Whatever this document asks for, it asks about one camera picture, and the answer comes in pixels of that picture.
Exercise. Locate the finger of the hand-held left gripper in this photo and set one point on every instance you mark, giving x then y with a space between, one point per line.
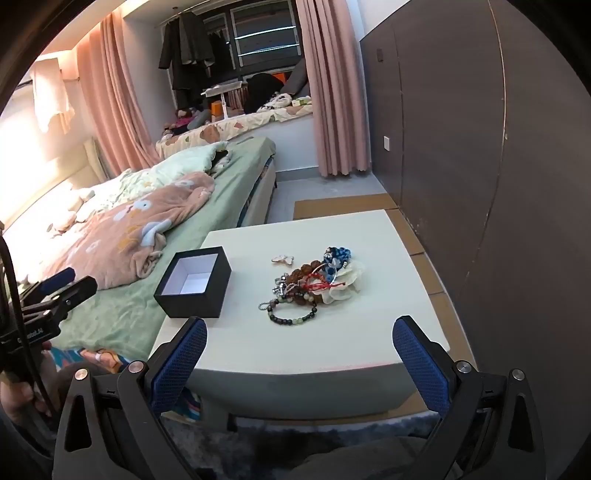
76 290
57 279

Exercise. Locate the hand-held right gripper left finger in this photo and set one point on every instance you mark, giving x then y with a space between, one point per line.
180 364

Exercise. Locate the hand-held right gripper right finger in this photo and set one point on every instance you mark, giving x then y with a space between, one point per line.
422 364

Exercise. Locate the black jewelry box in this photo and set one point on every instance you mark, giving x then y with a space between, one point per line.
191 284

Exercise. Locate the white fabric scrunchie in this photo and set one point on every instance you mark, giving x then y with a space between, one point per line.
348 281

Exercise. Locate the person's left hand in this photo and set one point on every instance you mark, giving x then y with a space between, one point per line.
18 399

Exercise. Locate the bed with green sheet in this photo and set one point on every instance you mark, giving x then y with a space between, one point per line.
115 318

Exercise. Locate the colourful printed cloth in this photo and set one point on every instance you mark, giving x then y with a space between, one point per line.
99 357

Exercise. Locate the pink floral blanket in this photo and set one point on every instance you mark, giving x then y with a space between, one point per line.
115 230

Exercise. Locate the grey shaggy rug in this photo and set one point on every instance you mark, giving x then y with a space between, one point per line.
286 429

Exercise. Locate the beige bed headboard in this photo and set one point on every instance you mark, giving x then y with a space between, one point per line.
97 159

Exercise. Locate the white butterfly hair clip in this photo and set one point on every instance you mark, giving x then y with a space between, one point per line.
282 259

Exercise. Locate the light green quilt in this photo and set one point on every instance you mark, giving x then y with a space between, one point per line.
180 164

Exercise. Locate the white low table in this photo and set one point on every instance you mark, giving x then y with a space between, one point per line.
341 207

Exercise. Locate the peach hanging towel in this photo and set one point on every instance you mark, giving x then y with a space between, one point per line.
51 92

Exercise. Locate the pink curtain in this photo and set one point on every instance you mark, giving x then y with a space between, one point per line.
332 92
115 92

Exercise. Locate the dark brown wardrobe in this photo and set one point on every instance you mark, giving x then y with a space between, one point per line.
485 161

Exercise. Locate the printed window seat cushion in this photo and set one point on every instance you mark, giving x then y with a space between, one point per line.
240 122

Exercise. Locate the white folding stand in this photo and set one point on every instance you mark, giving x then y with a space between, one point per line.
224 92

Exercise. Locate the hanging dark coats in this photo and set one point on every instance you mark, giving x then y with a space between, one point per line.
184 50

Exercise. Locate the black bag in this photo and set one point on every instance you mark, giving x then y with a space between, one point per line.
265 92

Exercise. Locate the white wall socket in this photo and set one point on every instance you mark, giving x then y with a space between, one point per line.
387 143

